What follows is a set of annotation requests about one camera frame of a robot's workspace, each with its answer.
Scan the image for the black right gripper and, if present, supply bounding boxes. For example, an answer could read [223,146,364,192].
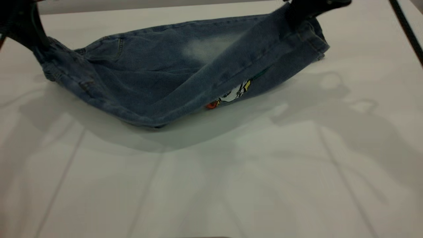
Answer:
[286,0,352,30]

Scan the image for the blue denim jeans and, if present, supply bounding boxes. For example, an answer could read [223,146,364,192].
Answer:
[33,3,331,129]

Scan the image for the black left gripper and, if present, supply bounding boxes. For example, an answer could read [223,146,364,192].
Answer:
[0,0,50,52]

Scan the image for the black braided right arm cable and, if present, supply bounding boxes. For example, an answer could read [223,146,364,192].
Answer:
[388,0,423,66]

